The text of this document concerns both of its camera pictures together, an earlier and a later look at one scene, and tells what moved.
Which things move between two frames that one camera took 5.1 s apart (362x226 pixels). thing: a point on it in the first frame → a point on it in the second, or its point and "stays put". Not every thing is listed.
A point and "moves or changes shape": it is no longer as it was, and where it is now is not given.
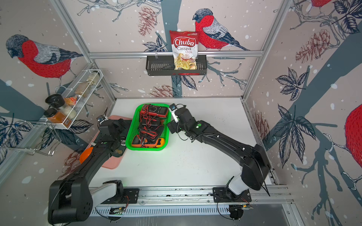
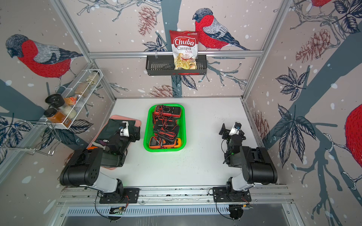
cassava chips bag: [185, 46] stays put
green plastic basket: [148, 129] moves or changes shape
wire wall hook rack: [40, 137] stays put
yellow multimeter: [160, 142] → [178, 142]
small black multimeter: [151, 122] moves or changes shape
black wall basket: [164, 65] stays put
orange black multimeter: [137, 141] → [155, 143]
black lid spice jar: [55, 100] stays put
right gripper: [175, 125] → [226, 133]
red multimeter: [156, 110] moves or changes shape
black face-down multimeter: [151, 133] moves or changes shape
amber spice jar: [53, 116] stays put
